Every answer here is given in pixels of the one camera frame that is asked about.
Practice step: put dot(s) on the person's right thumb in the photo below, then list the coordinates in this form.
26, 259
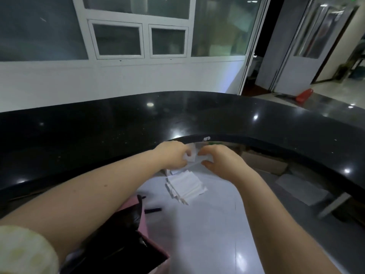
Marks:
206, 152

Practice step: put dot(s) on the person's left hand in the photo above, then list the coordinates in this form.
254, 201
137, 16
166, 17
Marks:
170, 155

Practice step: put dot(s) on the large white floor sheet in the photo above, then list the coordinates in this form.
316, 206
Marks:
302, 189

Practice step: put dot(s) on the grey metal desk leg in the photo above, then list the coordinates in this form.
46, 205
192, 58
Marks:
335, 205

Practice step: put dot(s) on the white door with glass panel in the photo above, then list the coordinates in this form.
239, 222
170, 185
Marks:
302, 48

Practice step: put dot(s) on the black plastic bag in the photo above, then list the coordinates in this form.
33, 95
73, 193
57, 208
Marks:
119, 245

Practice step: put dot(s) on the white sleeve cuff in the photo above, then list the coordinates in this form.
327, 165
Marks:
25, 252

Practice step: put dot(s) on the white sliding door frame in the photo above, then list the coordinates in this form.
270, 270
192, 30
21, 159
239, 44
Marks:
251, 45

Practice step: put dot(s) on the stack of white paper sheets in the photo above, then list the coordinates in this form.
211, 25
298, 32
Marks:
186, 186

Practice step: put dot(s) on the small white-framed window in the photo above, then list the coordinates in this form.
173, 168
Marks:
117, 39
168, 41

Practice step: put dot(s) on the black marker pen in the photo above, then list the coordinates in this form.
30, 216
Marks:
153, 210

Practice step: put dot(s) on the red dustpan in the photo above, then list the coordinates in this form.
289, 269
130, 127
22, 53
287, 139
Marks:
304, 95

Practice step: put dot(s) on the small white paper sheet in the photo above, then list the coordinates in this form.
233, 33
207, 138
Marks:
194, 156

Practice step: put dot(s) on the brown cardboard box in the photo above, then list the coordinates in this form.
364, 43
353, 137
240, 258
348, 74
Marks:
265, 163

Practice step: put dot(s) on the person's left fingers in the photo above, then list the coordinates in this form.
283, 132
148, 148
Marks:
184, 156

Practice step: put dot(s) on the person's right hand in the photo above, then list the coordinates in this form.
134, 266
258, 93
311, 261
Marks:
226, 164

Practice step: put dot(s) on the pink box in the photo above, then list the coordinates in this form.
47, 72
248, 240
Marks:
142, 225

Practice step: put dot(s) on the person's left forearm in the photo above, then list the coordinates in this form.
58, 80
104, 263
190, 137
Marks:
85, 196

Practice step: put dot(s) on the person's right forearm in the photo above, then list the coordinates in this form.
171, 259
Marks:
273, 225

